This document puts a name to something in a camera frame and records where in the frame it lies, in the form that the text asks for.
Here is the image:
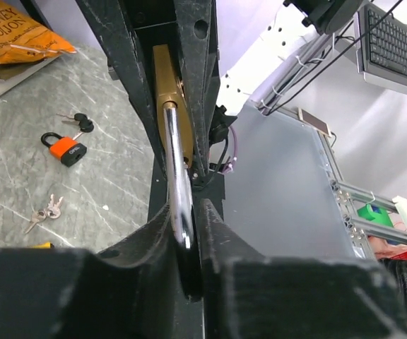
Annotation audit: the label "smartphone on table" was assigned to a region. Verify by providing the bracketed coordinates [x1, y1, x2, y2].
[297, 108, 332, 137]

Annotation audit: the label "orange padlock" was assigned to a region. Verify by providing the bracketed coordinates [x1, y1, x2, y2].
[40, 132, 88, 167]

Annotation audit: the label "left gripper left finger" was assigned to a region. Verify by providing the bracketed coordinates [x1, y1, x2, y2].
[0, 206, 177, 338]

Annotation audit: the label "black-headed keys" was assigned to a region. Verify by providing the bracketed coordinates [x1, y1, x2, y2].
[57, 112, 95, 141]

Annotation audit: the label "orange Honey Dijon bag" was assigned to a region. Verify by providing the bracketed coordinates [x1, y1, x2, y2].
[0, 1, 76, 64]

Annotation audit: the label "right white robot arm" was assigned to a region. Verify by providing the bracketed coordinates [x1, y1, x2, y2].
[78, 1, 286, 183]

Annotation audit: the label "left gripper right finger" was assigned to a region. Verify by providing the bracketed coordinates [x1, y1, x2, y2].
[197, 198, 407, 338]

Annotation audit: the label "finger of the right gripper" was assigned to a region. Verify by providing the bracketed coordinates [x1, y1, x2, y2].
[77, 0, 167, 177]
[174, 1, 220, 176]

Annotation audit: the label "green plastic block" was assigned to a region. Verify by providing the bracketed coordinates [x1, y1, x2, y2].
[357, 204, 394, 227]

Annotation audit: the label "black computer keyboard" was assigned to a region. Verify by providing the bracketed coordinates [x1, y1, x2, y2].
[354, 4, 407, 87]

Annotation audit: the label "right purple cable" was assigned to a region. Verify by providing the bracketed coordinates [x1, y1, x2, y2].
[223, 125, 242, 174]

